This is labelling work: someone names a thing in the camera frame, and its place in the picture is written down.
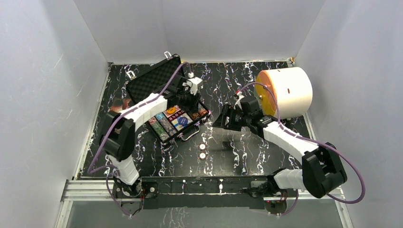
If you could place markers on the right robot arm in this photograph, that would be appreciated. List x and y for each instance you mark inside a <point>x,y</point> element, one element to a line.
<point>322,170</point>

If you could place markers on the dark book with orange cover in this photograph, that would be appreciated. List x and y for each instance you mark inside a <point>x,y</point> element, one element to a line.
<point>120,104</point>

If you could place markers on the brown chip row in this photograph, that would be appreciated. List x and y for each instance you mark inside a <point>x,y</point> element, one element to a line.
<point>195,116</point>

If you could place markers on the blue playing card deck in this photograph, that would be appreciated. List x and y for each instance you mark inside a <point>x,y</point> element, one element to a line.
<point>174,122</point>

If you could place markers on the white poker chip upper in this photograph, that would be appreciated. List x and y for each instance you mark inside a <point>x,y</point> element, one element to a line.
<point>202,147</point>

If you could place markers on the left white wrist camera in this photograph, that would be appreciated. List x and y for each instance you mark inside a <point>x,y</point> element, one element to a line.
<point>195,83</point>

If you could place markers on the blue grey chip row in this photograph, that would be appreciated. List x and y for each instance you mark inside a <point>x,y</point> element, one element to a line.
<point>166,124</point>

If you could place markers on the red playing card deck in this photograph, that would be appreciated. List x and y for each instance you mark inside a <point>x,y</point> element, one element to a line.
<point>167,115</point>

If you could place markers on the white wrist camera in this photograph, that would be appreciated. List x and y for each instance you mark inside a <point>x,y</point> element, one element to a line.
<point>239,96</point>
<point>195,83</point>

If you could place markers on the yellow dealer button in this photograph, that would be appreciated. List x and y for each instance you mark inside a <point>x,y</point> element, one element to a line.
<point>171,110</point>

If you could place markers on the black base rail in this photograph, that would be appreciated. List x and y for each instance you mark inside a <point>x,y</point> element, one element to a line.
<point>200,192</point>

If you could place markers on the white orange cylindrical drum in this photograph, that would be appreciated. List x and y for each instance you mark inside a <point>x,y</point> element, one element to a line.
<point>290,92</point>

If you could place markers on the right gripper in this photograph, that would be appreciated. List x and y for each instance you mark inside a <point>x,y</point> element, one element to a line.
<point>229,112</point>

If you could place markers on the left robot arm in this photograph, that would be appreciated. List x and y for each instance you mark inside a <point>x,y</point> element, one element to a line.
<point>118,137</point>

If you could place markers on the black poker chip case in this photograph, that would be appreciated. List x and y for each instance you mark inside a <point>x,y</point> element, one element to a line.
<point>169,76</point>

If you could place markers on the white poker chip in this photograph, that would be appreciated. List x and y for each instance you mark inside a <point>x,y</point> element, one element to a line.
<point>202,147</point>
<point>202,156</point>

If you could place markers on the blue blind button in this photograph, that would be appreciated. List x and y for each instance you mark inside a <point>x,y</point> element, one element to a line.
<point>183,121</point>

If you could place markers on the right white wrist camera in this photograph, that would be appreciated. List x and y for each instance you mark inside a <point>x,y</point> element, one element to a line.
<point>239,96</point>

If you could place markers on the white poker chip lower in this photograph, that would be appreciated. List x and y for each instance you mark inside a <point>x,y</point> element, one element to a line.
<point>202,156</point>

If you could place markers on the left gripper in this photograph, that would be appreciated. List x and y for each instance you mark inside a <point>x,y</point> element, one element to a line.
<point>189,101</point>

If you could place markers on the red green chip row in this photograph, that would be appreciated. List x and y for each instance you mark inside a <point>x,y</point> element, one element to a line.
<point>160,131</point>

